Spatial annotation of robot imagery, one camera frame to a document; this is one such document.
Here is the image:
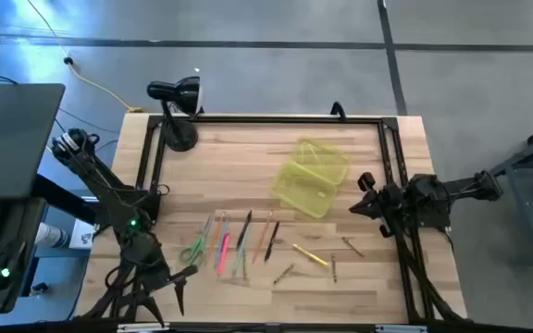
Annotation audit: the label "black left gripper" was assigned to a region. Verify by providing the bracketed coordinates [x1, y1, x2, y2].
[120, 232, 199, 327]

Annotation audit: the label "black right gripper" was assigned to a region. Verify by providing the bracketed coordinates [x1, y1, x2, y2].
[348, 171, 412, 239]

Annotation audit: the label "green-handled scissors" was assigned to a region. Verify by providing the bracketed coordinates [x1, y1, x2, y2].
[179, 213, 215, 268]

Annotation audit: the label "yellow translucent supply box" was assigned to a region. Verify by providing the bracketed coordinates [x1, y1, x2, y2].
[270, 136, 352, 219]

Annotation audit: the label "pink highlighter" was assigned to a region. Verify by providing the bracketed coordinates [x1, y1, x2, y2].
[217, 232, 231, 277]

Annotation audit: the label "orange pencil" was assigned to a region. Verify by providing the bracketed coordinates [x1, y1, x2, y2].
[207, 212, 227, 265]
[252, 211, 274, 265]

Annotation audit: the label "light blue pencil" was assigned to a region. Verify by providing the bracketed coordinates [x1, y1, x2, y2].
[214, 216, 231, 270]

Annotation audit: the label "yellow highlighter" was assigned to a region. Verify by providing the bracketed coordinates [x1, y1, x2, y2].
[291, 242, 330, 268]

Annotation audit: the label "black marker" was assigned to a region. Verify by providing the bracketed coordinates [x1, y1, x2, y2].
[263, 220, 281, 264]

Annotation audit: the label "dark green crayon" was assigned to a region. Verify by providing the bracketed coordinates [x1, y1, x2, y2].
[272, 263, 296, 286]

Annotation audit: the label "black table clamp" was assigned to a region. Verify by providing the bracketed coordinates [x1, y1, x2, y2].
[329, 101, 348, 123]

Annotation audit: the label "white printed card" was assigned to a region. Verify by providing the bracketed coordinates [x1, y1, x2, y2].
[68, 218, 97, 251]

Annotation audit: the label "white paper cup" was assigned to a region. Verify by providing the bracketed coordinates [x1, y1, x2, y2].
[33, 222, 70, 250]

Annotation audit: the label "black computer mouse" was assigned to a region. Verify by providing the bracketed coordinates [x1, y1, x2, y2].
[0, 240, 28, 291]

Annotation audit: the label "black desk lamp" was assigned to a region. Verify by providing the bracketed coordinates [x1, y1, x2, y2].
[145, 76, 205, 153]

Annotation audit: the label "dark grey desk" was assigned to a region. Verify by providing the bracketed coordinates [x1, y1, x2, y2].
[0, 82, 67, 315]

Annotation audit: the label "silver metal bracket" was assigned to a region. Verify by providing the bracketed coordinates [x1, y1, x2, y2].
[117, 323, 171, 333]
[375, 324, 429, 333]

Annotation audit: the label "black aluminium table frame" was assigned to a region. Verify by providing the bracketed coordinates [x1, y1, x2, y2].
[74, 113, 469, 326]

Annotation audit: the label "yellow power cable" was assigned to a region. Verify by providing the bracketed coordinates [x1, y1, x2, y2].
[25, 0, 146, 115]

